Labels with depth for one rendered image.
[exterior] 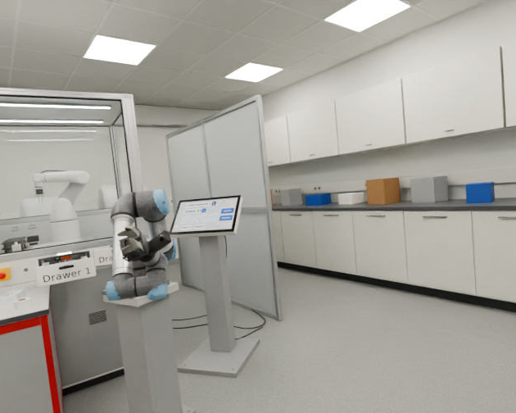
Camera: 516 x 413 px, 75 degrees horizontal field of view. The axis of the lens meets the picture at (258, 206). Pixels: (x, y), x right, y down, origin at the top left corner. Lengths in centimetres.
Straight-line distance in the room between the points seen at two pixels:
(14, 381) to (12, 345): 17
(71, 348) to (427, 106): 374
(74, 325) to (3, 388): 67
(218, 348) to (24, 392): 125
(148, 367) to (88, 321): 79
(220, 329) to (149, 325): 87
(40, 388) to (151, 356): 52
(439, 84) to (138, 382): 357
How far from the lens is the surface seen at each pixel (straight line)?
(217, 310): 265
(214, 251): 253
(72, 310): 263
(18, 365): 210
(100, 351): 274
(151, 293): 138
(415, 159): 440
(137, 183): 259
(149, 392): 206
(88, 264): 224
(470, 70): 387
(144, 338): 194
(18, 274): 258
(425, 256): 369
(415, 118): 402
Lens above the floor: 125
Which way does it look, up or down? 4 degrees down
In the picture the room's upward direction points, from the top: 6 degrees counter-clockwise
